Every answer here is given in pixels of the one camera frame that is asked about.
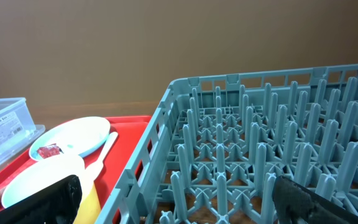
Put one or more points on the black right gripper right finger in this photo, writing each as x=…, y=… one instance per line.
x=295, y=203

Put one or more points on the light blue rice bowl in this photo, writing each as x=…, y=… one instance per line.
x=41, y=175

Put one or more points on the white plastic spoon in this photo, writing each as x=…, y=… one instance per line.
x=94, y=169

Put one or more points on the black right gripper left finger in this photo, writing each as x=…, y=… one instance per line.
x=57, y=203

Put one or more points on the red plastic tray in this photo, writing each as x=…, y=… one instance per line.
x=129, y=129

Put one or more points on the yellow plastic cup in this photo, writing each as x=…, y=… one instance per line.
x=90, y=208

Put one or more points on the grey dishwasher rack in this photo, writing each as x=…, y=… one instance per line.
x=216, y=145

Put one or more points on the light blue plate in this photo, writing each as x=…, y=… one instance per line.
x=80, y=136

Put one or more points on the clear plastic bin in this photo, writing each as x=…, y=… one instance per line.
x=17, y=128

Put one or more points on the red snack wrapper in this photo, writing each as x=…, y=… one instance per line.
x=49, y=151

